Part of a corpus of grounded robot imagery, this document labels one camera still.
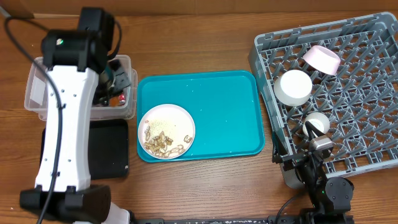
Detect white bowl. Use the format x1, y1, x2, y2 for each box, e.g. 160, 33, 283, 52
274, 70, 313, 106

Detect black tray bin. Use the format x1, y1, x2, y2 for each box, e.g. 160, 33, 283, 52
39, 118, 130, 180

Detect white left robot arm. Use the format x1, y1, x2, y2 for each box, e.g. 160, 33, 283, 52
19, 7, 134, 223

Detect orange carrot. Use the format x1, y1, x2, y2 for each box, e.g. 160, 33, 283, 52
109, 96, 120, 107

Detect red snack wrapper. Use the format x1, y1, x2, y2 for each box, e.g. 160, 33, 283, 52
119, 94, 126, 106

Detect white plate with food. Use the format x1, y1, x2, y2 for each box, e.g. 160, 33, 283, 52
137, 104, 196, 161

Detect white plastic cup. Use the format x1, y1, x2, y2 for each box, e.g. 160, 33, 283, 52
304, 112, 330, 134

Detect grey dishwasher rack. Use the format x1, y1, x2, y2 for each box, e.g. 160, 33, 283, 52
248, 12, 397, 178

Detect teal plastic tray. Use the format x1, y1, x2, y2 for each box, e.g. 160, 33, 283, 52
136, 70, 266, 161

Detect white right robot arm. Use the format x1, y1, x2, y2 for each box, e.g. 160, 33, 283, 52
267, 121, 354, 224

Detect clear plastic bin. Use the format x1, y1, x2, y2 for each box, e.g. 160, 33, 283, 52
24, 55, 137, 121

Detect pink bowl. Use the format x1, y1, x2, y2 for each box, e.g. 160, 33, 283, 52
302, 45, 341, 76

